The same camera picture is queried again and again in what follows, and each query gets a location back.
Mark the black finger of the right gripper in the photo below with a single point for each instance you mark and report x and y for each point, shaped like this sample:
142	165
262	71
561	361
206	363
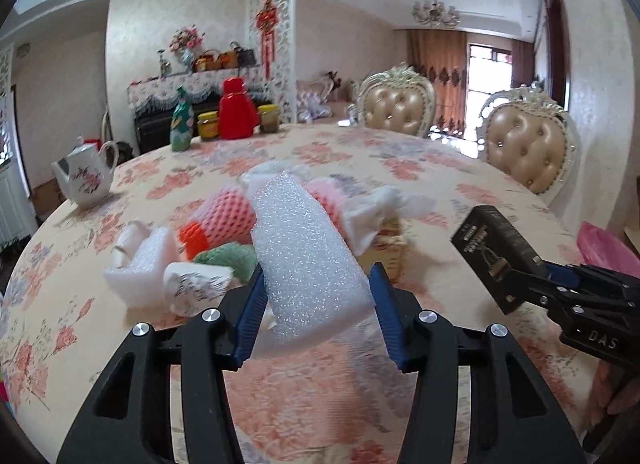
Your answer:
530	288

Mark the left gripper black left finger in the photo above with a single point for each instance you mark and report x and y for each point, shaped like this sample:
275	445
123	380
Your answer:
126	416

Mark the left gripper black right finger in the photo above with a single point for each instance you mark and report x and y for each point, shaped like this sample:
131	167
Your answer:
515	418

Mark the black carton box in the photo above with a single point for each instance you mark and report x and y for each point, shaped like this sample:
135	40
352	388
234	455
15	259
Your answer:
495	251

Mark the white foam block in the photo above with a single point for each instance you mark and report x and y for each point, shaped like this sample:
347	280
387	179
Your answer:
140	285

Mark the green zigzag cloth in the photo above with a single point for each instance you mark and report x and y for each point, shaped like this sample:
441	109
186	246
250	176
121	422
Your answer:
240	258

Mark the white tissue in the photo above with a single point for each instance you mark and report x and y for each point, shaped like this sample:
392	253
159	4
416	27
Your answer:
363	216

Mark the white foam sheet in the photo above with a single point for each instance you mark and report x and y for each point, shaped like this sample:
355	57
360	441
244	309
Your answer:
316	288

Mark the white plastic bag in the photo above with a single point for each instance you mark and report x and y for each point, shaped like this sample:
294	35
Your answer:
257	176

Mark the pink trash bag bin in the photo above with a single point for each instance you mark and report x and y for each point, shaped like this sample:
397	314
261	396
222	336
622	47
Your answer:
600	248

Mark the person's right hand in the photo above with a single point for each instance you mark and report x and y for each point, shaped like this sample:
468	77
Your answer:
614	393

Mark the beige tufted chair near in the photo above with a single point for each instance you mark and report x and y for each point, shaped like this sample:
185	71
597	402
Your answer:
529	137

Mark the beige tufted chair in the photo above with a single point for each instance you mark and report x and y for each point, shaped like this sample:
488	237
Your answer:
529	137
397	100

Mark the yellow carton box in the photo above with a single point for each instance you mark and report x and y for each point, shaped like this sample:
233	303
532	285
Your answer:
388	247

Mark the orange foam fruit net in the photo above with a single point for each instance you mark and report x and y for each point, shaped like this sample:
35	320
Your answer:
193	239

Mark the pink foam fruit net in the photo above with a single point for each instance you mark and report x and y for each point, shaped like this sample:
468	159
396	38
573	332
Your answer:
225	217

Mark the beige tufted chair far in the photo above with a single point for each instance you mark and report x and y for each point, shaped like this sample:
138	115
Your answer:
397	100

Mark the brown curtain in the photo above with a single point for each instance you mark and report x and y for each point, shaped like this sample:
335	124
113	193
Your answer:
440	56

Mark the white floral teapot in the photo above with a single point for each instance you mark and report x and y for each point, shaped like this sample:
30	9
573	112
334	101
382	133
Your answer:
85	175

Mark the chandelier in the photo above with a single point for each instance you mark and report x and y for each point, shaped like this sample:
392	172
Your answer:
435	14

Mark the green peacock bottle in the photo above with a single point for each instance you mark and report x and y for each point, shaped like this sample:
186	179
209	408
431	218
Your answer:
181	127

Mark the yellow-lid jar left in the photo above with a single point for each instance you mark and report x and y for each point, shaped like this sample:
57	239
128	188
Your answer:
208	126

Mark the yellow-lid jar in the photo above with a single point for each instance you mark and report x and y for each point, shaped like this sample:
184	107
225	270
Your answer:
208	126
269	115

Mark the black piano with lace cover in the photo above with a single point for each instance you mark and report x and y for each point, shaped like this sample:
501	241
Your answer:
154	101

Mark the red thermos jug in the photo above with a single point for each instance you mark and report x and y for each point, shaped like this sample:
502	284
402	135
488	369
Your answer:
237	115

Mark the yellow-lid jar right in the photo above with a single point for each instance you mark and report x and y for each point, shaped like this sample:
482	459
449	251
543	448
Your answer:
269	115

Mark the flower vase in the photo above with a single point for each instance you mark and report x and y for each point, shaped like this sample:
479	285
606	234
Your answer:
184	44

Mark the red Chinese knot ornament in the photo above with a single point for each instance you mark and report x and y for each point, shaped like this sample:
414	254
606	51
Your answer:
266	21

